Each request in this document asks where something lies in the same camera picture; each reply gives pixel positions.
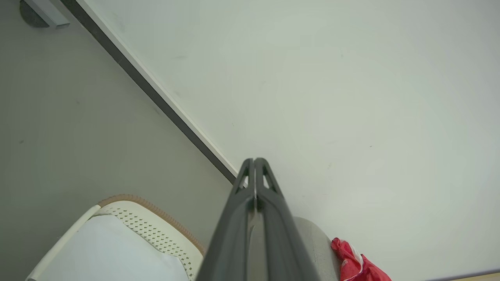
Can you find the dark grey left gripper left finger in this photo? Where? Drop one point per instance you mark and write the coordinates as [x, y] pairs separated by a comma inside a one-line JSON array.
[[230, 238]]

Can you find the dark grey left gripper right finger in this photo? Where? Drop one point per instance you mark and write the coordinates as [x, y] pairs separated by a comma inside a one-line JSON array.
[[281, 238]]

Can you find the red and white garment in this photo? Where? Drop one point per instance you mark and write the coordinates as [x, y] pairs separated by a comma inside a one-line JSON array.
[[357, 265]]

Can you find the white perforated laundry basket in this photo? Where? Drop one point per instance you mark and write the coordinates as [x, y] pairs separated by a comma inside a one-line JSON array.
[[156, 230]]

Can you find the white cloth in basket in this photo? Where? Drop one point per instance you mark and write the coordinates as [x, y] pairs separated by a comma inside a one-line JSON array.
[[109, 253]]

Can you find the grey fabric sofa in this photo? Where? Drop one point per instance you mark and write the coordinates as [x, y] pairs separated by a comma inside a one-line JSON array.
[[316, 246]]

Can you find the grey table leg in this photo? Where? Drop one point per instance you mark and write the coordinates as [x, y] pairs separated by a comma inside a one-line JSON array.
[[43, 13]]

